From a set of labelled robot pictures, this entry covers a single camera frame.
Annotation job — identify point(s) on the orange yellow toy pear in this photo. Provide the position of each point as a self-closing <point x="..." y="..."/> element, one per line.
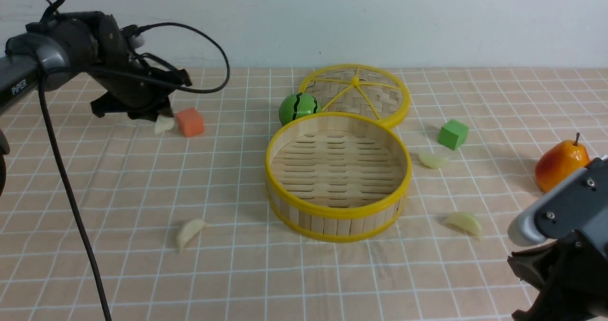
<point x="559" y="162"/>

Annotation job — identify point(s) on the checkered peach tablecloth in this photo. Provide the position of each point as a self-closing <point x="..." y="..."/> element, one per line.
<point x="135" y="189"/>

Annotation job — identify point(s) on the white dumpling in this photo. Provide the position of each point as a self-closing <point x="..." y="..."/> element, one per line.
<point x="187" y="232"/>
<point x="466" y="222"/>
<point x="163" y="124"/>
<point x="432" y="160"/>

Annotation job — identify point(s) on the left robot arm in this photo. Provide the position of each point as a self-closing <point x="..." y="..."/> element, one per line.
<point x="66" y="45"/>

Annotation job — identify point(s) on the bamboo steamer tray yellow rims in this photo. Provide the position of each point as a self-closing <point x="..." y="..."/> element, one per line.
<point x="337" y="177"/>

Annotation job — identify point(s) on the woven bamboo steamer lid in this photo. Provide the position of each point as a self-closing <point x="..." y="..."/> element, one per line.
<point x="359" y="89"/>

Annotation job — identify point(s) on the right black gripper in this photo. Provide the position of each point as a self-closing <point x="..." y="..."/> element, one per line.
<point x="570" y="275"/>

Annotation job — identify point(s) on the green foam cube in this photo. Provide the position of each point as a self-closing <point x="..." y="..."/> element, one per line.
<point x="453" y="134"/>

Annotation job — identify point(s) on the green watermelon toy ball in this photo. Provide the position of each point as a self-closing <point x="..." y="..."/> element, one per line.
<point x="296" y="106"/>

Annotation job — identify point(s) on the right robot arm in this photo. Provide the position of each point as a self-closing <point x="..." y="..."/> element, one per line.
<point x="563" y="237"/>

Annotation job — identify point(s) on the orange foam cube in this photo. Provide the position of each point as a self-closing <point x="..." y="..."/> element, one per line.
<point x="190" y="122"/>

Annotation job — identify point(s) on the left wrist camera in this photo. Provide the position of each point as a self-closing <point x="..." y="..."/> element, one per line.
<point x="133" y="36"/>

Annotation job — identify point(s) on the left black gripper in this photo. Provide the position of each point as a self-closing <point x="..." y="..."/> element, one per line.
<point x="125" y="76"/>

